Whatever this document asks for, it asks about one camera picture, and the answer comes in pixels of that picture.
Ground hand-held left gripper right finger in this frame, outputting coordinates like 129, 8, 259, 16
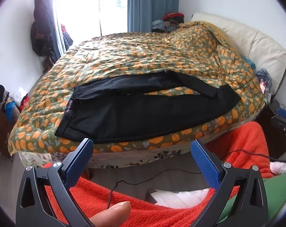
191, 139, 269, 227

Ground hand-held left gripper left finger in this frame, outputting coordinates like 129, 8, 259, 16
15, 138, 96, 227

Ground black pants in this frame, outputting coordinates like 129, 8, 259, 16
55, 72, 241, 145

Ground person's left hand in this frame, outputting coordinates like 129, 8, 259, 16
89, 201, 132, 227

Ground dark nightstand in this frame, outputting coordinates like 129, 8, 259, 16
258, 99, 286, 160

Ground white ribbed foam pad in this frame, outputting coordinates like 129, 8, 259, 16
146, 189, 211, 210

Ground blue patterned cloth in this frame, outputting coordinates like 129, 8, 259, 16
255, 68, 272, 93

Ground leaf print bed sheet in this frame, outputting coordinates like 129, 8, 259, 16
19, 132, 219, 169

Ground person's green garment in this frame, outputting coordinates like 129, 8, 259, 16
214, 171, 286, 225

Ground person's red fleece garment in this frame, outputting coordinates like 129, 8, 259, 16
42, 122, 273, 227

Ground cream padded headboard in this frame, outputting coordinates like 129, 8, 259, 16
190, 12, 286, 97

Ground brown wooden dresser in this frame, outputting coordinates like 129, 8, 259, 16
0, 104, 16, 158

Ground heap of colourful clothes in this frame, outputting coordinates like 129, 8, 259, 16
0, 85, 30, 123

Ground orange print green quilt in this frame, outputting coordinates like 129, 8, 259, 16
8, 21, 266, 158

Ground dark hanging clothes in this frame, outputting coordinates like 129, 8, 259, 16
31, 0, 56, 72

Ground pile of clothes with red top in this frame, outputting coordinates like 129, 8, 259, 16
151, 12, 185, 32

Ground bright window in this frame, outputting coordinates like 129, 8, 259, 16
54, 0, 129, 52

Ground blue curtain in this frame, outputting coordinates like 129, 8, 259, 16
127, 0, 180, 32

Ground black cable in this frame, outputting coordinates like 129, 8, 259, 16
220, 149, 286, 163
105, 166, 202, 210

